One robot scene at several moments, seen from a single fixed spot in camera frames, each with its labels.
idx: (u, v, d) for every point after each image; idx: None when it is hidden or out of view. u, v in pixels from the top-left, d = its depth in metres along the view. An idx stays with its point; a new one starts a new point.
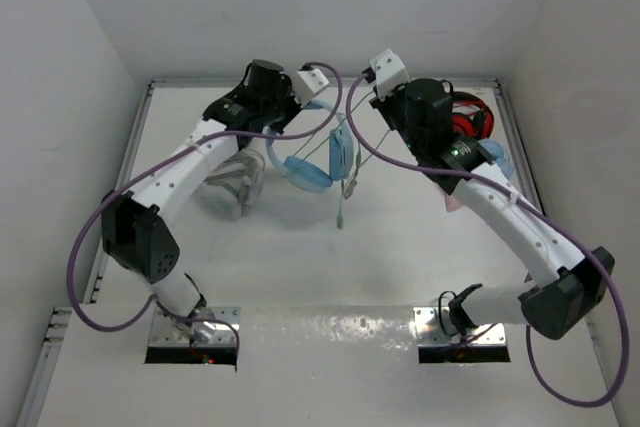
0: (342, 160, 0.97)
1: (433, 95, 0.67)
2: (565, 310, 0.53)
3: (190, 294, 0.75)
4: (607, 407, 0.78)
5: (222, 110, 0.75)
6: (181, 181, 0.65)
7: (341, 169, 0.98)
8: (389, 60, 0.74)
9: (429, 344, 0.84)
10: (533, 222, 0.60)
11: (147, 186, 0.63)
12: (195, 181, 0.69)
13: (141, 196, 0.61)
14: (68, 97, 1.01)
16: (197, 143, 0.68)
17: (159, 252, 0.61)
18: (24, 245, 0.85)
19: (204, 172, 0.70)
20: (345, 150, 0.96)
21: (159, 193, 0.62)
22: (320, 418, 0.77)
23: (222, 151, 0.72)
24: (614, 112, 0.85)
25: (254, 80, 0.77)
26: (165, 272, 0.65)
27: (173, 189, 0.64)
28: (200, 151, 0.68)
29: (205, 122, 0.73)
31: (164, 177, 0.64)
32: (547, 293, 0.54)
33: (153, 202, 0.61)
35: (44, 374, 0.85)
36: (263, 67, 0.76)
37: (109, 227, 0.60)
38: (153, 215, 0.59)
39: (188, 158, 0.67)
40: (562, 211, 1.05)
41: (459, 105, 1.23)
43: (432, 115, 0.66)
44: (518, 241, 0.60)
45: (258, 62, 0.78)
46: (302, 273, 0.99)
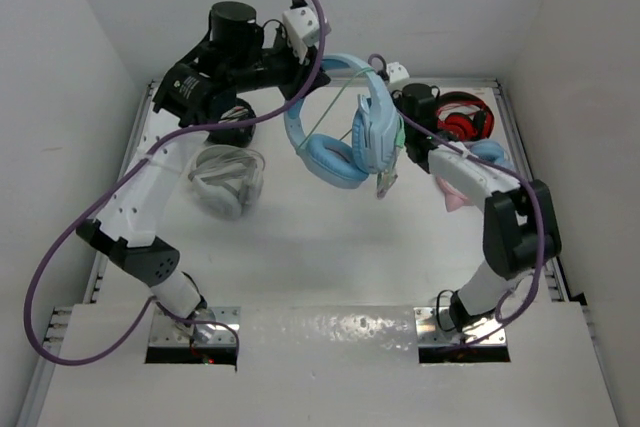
0: (366, 142, 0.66)
1: (422, 92, 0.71)
2: (500, 226, 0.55)
3: (191, 296, 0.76)
4: (608, 407, 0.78)
5: (174, 89, 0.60)
6: (146, 201, 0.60)
7: (365, 153, 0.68)
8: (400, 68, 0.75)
9: (429, 344, 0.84)
10: (483, 168, 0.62)
11: (111, 213, 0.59)
12: (165, 190, 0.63)
13: (107, 227, 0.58)
14: (68, 97, 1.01)
16: (148, 154, 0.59)
17: (148, 267, 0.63)
18: (25, 244, 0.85)
19: (171, 179, 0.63)
20: (368, 128, 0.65)
21: (124, 225, 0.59)
22: (320, 418, 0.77)
23: (184, 152, 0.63)
24: (613, 111, 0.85)
25: (218, 35, 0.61)
26: (160, 276, 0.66)
27: (138, 214, 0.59)
28: (154, 161, 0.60)
29: (157, 115, 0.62)
31: (126, 201, 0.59)
32: (486, 218, 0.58)
33: (120, 233, 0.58)
35: (44, 374, 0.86)
36: (227, 19, 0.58)
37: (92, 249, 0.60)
38: (124, 252, 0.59)
39: (144, 173, 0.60)
40: (563, 210, 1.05)
41: (459, 105, 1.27)
43: (419, 109, 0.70)
44: (471, 188, 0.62)
45: (217, 12, 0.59)
46: (303, 273, 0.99)
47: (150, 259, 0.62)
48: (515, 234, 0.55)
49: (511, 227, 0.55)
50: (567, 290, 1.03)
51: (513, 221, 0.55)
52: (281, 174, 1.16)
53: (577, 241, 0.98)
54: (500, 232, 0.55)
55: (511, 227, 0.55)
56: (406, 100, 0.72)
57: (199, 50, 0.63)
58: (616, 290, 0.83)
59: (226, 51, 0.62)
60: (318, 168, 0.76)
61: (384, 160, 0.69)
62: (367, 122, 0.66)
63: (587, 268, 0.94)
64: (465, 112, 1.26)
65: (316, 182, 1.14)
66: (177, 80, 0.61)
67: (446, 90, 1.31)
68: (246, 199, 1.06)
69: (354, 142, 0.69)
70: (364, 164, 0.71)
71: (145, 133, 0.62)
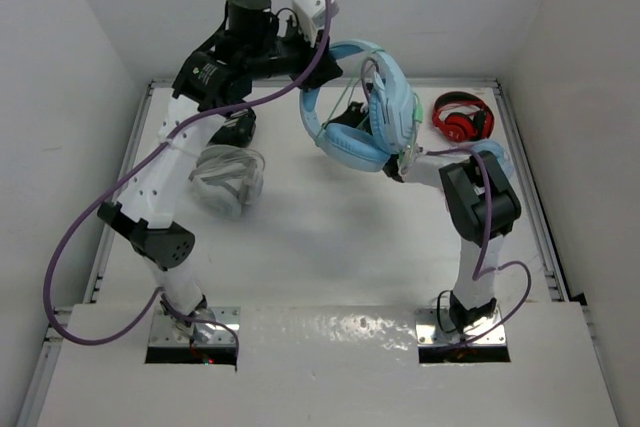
0: (385, 118, 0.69)
1: None
2: (455, 191, 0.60)
3: (193, 295, 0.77)
4: (608, 406, 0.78)
5: (193, 77, 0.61)
6: (166, 184, 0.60)
7: (384, 130, 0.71)
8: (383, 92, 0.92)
9: (429, 344, 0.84)
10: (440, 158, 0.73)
11: (133, 195, 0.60)
12: (185, 175, 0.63)
13: (128, 208, 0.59)
14: (68, 97, 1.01)
16: (168, 137, 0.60)
17: (165, 253, 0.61)
18: (24, 244, 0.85)
19: (191, 163, 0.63)
20: (385, 105, 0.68)
21: (144, 207, 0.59)
22: (320, 418, 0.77)
23: (205, 136, 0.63)
24: (613, 111, 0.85)
25: (235, 22, 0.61)
26: (178, 260, 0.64)
27: (158, 197, 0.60)
28: (174, 144, 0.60)
29: (176, 100, 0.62)
31: (147, 183, 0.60)
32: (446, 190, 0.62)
33: (141, 215, 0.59)
35: (44, 374, 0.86)
36: (244, 8, 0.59)
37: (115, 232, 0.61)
38: (142, 235, 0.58)
39: (164, 157, 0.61)
40: (563, 210, 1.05)
41: (459, 105, 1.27)
43: None
44: None
45: (234, 0, 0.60)
46: (303, 273, 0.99)
47: (168, 243, 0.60)
48: (470, 197, 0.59)
49: (465, 191, 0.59)
50: (567, 290, 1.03)
51: (467, 187, 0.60)
52: (281, 173, 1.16)
53: (577, 240, 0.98)
54: (456, 196, 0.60)
55: (466, 191, 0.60)
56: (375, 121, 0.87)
57: (216, 38, 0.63)
58: (616, 290, 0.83)
59: (243, 39, 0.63)
60: (339, 151, 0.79)
61: (400, 137, 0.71)
62: (383, 100, 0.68)
63: (587, 267, 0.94)
64: (465, 112, 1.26)
65: (316, 181, 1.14)
66: (196, 67, 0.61)
67: (446, 90, 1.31)
68: (246, 199, 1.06)
69: (373, 121, 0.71)
70: (383, 142, 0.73)
71: (164, 118, 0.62)
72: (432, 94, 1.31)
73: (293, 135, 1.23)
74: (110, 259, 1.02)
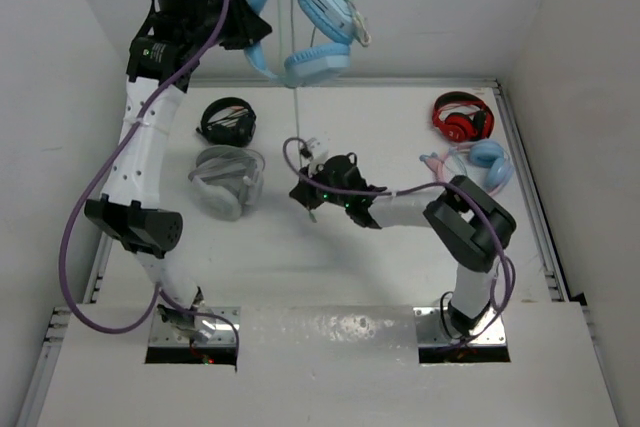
0: (321, 5, 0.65)
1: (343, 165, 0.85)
2: (452, 232, 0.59)
3: (190, 293, 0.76)
4: (609, 406, 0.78)
5: (145, 59, 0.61)
6: (148, 164, 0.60)
7: (326, 20, 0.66)
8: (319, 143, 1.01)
9: (429, 344, 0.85)
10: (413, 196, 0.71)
11: (115, 181, 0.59)
12: (160, 155, 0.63)
13: (115, 197, 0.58)
14: (68, 97, 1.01)
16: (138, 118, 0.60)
17: (162, 233, 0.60)
18: (24, 245, 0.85)
19: (163, 141, 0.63)
20: None
21: (133, 189, 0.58)
22: (320, 418, 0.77)
23: (170, 110, 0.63)
24: (613, 111, 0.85)
25: (165, 1, 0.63)
26: (174, 239, 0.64)
27: (143, 178, 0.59)
28: (145, 124, 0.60)
29: (133, 83, 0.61)
31: (127, 166, 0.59)
32: (439, 231, 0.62)
33: (132, 197, 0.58)
35: (44, 374, 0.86)
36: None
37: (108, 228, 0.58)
38: (139, 218, 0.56)
39: (137, 138, 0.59)
40: (563, 210, 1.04)
41: (459, 105, 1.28)
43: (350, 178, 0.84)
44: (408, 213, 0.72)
45: None
46: (303, 273, 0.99)
47: (163, 220, 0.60)
48: (469, 233, 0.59)
49: (459, 226, 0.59)
50: (567, 289, 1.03)
51: (460, 222, 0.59)
52: (281, 173, 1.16)
53: (577, 240, 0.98)
54: (453, 235, 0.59)
55: (460, 228, 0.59)
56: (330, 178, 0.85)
57: (152, 19, 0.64)
58: (616, 291, 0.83)
59: (177, 15, 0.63)
60: (303, 66, 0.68)
61: (341, 10, 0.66)
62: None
63: (587, 267, 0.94)
64: (465, 112, 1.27)
65: None
66: (145, 49, 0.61)
67: (446, 90, 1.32)
68: (246, 199, 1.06)
69: (313, 19, 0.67)
70: (334, 32, 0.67)
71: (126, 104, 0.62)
72: (432, 94, 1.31)
73: (292, 135, 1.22)
74: (109, 260, 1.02)
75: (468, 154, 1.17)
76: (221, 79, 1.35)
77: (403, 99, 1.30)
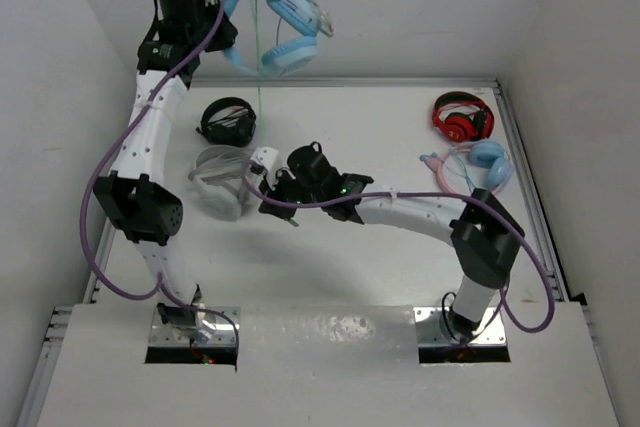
0: (292, 5, 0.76)
1: (305, 157, 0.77)
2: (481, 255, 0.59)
3: (191, 290, 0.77)
4: (609, 406, 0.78)
5: (154, 58, 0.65)
6: (156, 142, 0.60)
7: (297, 17, 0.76)
8: (265, 150, 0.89)
9: (429, 344, 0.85)
10: (419, 204, 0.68)
11: (124, 159, 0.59)
12: (166, 138, 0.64)
13: (124, 172, 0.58)
14: (68, 97, 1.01)
16: (148, 100, 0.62)
17: (168, 210, 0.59)
18: (24, 246, 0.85)
19: (169, 126, 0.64)
20: None
21: (142, 163, 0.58)
22: (320, 418, 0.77)
23: (175, 98, 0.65)
24: (614, 111, 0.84)
25: (168, 9, 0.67)
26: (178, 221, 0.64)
27: (151, 154, 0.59)
28: (155, 106, 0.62)
29: (144, 75, 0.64)
31: (137, 144, 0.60)
32: (461, 251, 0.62)
33: (140, 171, 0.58)
35: (44, 373, 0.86)
36: None
37: (113, 210, 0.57)
38: (145, 188, 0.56)
39: (148, 120, 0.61)
40: (563, 210, 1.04)
41: (459, 105, 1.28)
43: (316, 171, 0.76)
44: (415, 223, 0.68)
45: None
46: (303, 273, 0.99)
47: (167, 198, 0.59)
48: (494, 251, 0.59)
49: (488, 250, 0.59)
50: (567, 289, 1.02)
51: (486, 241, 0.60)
52: None
53: (577, 240, 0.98)
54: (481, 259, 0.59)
55: (486, 250, 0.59)
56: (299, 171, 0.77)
57: (156, 26, 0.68)
58: (616, 291, 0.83)
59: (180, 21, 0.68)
60: (284, 56, 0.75)
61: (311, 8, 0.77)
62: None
63: (587, 267, 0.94)
64: (465, 112, 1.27)
65: None
66: (154, 50, 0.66)
67: (446, 90, 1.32)
68: (246, 199, 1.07)
69: (286, 18, 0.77)
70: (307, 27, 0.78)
71: (136, 93, 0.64)
72: (431, 94, 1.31)
73: (292, 136, 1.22)
74: (110, 259, 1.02)
75: (468, 155, 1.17)
76: (221, 79, 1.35)
77: (403, 100, 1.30)
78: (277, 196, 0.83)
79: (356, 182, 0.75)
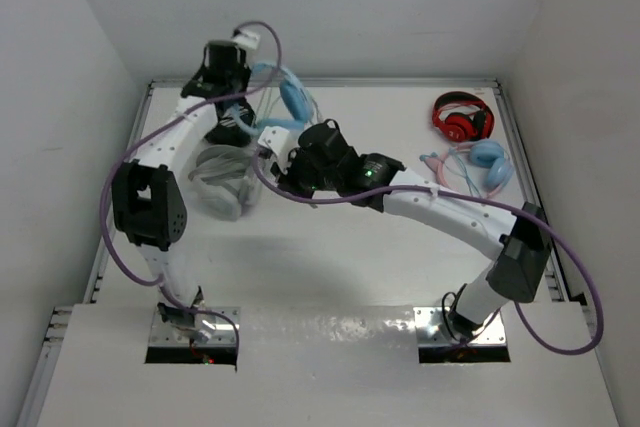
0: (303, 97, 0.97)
1: (321, 137, 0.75)
2: (520, 271, 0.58)
3: (192, 289, 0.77)
4: (609, 406, 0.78)
5: (196, 90, 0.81)
6: (180, 145, 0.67)
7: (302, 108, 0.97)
8: (274, 132, 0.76)
9: (429, 344, 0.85)
10: (461, 206, 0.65)
11: (149, 152, 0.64)
12: (189, 149, 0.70)
13: (146, 160, 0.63)
14: (68, 97, 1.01)
16: (184, 113, 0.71)
17: (175, 209, 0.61)
18: (24, 246, 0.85)
19: (194, 141, 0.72)
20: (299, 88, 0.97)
21: (162, 156, 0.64)
22: (320, 418, 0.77)
23: (206, 120, 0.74)
24: (614, 112, 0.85)
25: (215, 57, 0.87)
26: (180, 232, 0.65)
27: (175, 152, 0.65)
28: (188, 119, 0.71)
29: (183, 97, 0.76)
31: (164, 144, 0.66)
32: (501, 264, 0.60)
33: (160, 162, 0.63)
35: (44, 374, 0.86)
36: (222, 47, 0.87)
37: (122, 197, 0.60)
38: (163, 174, 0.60)
39: (179, 127, 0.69)
40: (563, 210, 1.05)
41: (459, 105, 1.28)
43: (330, 151, 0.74)
44: (454, 226, 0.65)
45: (213, 44, 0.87)
46: (302, 273, 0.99)
47: (178, 200, 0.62)
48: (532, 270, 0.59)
49: (529, 267, 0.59)
50: (567, 289, 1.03)
51: (530, 260, 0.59)
52: None
53: (577, 241, 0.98)
54: (521, 274, 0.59)
55: (528, 265, 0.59)
56: (312, 151, 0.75)
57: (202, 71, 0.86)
58: (616, 291, 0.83)
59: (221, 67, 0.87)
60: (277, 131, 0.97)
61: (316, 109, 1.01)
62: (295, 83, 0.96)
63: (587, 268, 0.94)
64: (465, 112, 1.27)
65: None
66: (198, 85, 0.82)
67: (446, 90, 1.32)
68: (246, 199, 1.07)
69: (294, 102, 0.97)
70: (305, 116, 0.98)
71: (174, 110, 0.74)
72: (431, 94, 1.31)
73: None
74: (110, 259, 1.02)
75: (468, 154, 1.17)
76: None
77: (403, 100, 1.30)
78: (291, 178, 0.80)
79: (375, 161, 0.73)
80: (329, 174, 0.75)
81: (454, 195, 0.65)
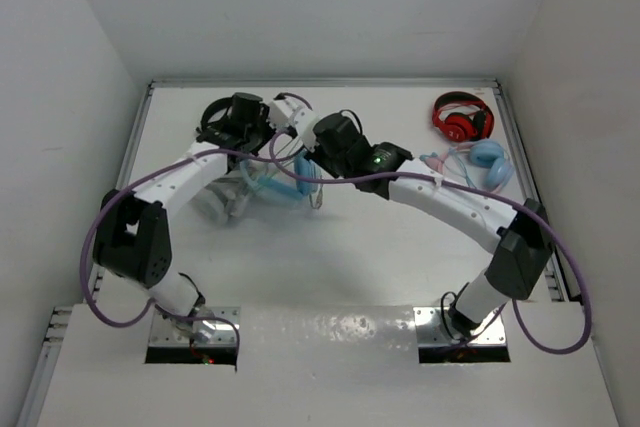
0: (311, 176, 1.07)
1: (334, 123, 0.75)
2: (516, 264, 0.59)
3: (189, 294, 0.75)
4: (609, 407, 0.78)
5: (213, 137, 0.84)
6: (181, 186, 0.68)
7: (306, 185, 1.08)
8: (303, 114, 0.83)
9: (429, 344, 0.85)
10: (461, 197, 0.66)
11: (150, 188, 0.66)
12: (191, 191, 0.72)
13: (144, 194, 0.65)
14: (68, 97, 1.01)
16: (195, 156, 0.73)
17: (160, 248, 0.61)
18: (24, 245, 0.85)
19: (197, 184, 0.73)
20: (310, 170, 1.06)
21: (160, 194, 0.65)
22: (320, 418, 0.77)
23: (216, 167, 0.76)
24: (614, 112, 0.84)
25: (238, 110, 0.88)
26: (158, 277, 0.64)
27: (175, 191, 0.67)
28: (197, 162, 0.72)
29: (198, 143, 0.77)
31: (167, 182, 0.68)
32: (497, 260, 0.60)
33: (156, 199, 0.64)
35: (44, 374, 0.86)
36: (246, 99, 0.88)
37: (108, 229, 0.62)
38: (155, 210, 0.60)
39: (186, 168, 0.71)
40: (563, 211, 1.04)
41: (459, 105, 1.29)
43: (340, 138, 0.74)
44: (455, 216, 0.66)
45: (239, 95, 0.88)
46: (302, 274, 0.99)
47: (166, 239, 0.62)
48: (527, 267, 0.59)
49: (525, 263, 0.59)
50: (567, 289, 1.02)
51: (526, 257, 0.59)
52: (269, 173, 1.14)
53: (577, 241, 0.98)
54: (516, 269, 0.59)
55: (524, 260, 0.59)
56: (325, 138, 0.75)
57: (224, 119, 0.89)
58: (616, 291, 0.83)
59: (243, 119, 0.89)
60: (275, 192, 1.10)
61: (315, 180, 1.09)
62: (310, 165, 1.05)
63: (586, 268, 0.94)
64: (465, 112, 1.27)
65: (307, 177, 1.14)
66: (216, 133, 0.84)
67: (446, 90, 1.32)
68: (232, 211, 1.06)
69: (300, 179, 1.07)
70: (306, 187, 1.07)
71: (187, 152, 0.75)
72: (431, 94, 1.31)
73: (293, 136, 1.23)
74: None
75: (468, 155, 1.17)
76: (221, 79, 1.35)
77: (403, 100, 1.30)
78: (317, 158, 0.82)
79: (386, 150, 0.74)
80: (342, 160, 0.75)
81: (458, 187, 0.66)
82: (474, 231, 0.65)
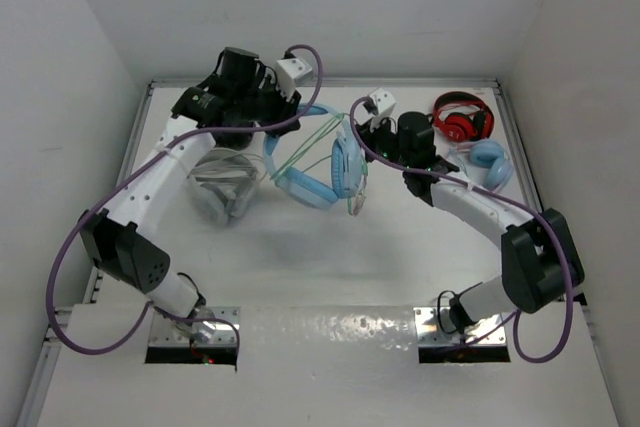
0: (344, 167, 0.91)
1: (418, 124, 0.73)
2: (520, 262, 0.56)
3: (189, 294, 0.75)
4: (609, 407, 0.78)
5: (191, 102, 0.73)
6: (157, 191, 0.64)
7: (342, 176, 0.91)
8: (386, 95, 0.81)
9: (429, 344, 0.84)
10: (489, 197, 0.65)
11: (122, 201, 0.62)
12: (172, 186, 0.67)
13: (116, 213, 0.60)
14: (68, 98, 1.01)
16: (168, 147, 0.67)
17: (147, 264, 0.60)
18: (23, 246, 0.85)
19: (180, 174, 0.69)
20: (345, 155, 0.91)
21: (136, 209, 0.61)
22: (320, 418, 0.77)
23: (196, 151, 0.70)
24: (614, 111, 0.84)
25: (229, 68, 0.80)
26: (157, 281, 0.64)
27: (149, 201, 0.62)
28: (172, 154, 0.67)
29: (175, 119, 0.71)
31: (140, 190, 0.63)
32: (505, 255, 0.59)
33: (130, 219, 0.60)
35: (44, 374, 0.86)
36: (237, 54, 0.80)
37: (93, 247, 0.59)
38: (132, 232, 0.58)
39: (162, 164, 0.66)
40: (564, 210, 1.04)
41: (459, 105, 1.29)
43: (417, 142, 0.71)
44: (478, 218, 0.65)
45: (229, 50, 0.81)
46: (302, 273, 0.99)
47: (151, 253, 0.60)
48: (536, 271, 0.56)
49: (533, 266, 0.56)
50: None
51: (532, 259, 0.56)
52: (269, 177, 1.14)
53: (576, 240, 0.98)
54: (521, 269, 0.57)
55: (530, 262, 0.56)
56: (404, 134, 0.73)
57: (209, 80, 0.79)
58: (616, 291, 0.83)
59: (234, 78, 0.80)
60: (304, 187, 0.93)
61: (358, 180, 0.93)
62: (344, 151, 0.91)
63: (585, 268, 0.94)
64: (465, 112, 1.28)
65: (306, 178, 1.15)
66: (195, 95, 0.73)
67: (445, 90, 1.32)
68: (233, 210, 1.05)
69: (334, 169, 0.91)
70: (340, 187, 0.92)
71: (162, 134, 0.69)
72: (431, 94, 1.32)
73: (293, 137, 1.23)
74: None
75: (468, 155, 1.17)
76: None
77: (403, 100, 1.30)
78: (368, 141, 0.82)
79: (444, 167, 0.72)
80: (405, 155, 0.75)
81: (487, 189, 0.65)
82: (493, 233, 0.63)
